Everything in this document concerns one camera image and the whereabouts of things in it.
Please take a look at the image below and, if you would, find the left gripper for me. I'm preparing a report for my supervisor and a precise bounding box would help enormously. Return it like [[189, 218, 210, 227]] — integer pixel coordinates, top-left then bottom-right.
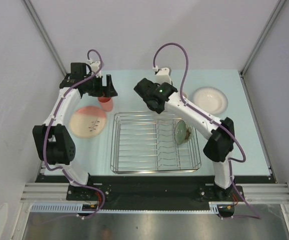
[[83, 74, 117, 98]]

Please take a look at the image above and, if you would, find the metal wire dish rack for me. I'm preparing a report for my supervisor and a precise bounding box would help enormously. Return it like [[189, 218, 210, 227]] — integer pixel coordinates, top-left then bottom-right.
[[110, 111, 202, 174]]

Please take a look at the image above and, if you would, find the green floral bowl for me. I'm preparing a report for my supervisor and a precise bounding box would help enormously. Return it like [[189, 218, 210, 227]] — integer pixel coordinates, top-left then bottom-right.
[[174, 120, 193, 145]]

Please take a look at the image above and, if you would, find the white grey-rimmed deep plate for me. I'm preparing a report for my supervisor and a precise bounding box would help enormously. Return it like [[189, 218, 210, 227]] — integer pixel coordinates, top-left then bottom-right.
[[192, 86, 229, 116]]

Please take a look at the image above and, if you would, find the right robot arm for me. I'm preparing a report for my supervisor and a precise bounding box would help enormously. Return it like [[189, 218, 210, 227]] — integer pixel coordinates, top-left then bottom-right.
[[134, 78, 235, 201]]

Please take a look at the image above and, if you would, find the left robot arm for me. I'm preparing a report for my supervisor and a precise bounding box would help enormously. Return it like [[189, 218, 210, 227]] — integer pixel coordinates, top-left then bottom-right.
[[32, 60, 118, 200]]

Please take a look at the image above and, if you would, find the pink plastic cup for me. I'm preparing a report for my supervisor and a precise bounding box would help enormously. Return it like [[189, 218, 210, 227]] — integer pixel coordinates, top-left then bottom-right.
[[98, 97, 113, 112]]

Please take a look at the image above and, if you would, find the pink cream floral plate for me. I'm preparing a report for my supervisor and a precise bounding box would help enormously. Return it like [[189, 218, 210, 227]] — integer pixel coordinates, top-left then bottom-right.
[[69, 106, 107, 139]]

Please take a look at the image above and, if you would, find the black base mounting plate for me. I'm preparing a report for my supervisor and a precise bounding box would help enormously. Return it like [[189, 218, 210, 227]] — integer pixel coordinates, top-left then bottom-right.
[[35, 174, 276, 216]]

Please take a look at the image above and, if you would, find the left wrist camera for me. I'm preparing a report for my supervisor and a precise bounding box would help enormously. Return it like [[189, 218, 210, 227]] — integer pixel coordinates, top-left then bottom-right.
[[87, 59, 102, 78]]

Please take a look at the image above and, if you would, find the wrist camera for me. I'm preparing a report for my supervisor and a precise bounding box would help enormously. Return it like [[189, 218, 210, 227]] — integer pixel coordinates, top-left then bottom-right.
[[87, 59, 102, 78], [153, 67, 173, 85]]

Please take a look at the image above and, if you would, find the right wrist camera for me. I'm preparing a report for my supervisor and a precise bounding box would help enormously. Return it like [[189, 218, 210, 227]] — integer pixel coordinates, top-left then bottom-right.
[[153, 67, 173, 85]]

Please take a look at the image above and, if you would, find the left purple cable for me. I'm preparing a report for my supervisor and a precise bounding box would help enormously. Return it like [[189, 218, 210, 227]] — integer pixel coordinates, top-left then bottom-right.
[[31, 49, 107, 225]]

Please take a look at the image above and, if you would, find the purple cable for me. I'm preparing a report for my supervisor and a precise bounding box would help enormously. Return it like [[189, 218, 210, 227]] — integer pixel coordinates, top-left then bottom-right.
[[31, 49, 107, 225], [152, 42, 262, 220]]

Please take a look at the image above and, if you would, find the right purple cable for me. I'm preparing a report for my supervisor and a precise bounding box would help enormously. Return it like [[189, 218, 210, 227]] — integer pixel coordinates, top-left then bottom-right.
[[152, 42, 262, 220]]

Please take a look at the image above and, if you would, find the left aluminium frame post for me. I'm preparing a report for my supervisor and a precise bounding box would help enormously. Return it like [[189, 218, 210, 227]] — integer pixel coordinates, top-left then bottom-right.
[[21, 0, 67, 76]]

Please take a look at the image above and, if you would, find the aluminium frame post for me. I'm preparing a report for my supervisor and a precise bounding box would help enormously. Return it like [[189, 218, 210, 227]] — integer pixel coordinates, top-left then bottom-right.
[[240, 0, 288, 77], [21, 0, 67, 76]]

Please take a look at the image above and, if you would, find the white slotted cable duct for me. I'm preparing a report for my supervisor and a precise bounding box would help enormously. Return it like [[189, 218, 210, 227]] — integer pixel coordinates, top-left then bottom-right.
[[31, 203, 219, 215]]

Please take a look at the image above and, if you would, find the aluminium front rail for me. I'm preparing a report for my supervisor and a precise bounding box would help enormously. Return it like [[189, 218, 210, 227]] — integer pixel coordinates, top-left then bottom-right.
[[21, 183, 289, 205]]

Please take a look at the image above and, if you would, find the right aluminium frame post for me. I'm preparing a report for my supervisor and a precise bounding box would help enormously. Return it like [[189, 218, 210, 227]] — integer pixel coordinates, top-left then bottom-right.
[[240, 0, 288, 77]]

